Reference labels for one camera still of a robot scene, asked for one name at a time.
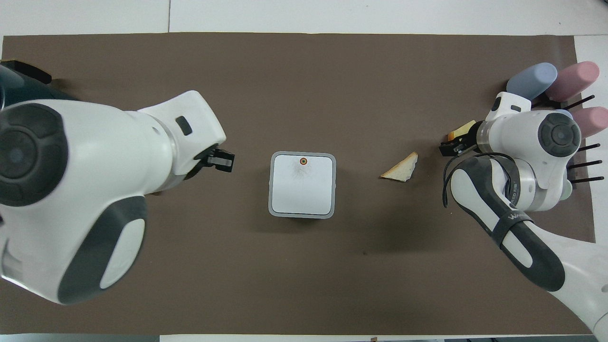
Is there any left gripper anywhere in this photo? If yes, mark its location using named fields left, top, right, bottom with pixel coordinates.
left=192, top=146, right=236, bottom=178

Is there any black cable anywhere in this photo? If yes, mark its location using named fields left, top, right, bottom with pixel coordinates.
left=442, top=152, right=517, bottom=209

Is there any triangular bread slice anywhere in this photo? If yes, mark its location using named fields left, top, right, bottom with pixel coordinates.
left=380, top=152, right=419, bottom=183

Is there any white bin with grey rim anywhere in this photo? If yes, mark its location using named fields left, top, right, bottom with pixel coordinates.
left=268, top=152, right=337, bottom=219

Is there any blue cup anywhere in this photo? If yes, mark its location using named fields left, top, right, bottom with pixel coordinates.
left=506, top=62, right=558, bottom=101

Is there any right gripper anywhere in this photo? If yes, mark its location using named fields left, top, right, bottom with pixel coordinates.
left=462, top=123, right=482, bottom=153

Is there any pink cup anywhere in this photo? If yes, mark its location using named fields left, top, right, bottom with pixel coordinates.
left=569, top=106, right=608, bottom=139
left=545, top=61, right=600, bottom=102

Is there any black cup rack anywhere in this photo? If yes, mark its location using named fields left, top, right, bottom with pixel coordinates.
left=531, top=95, right=605, bottom=184

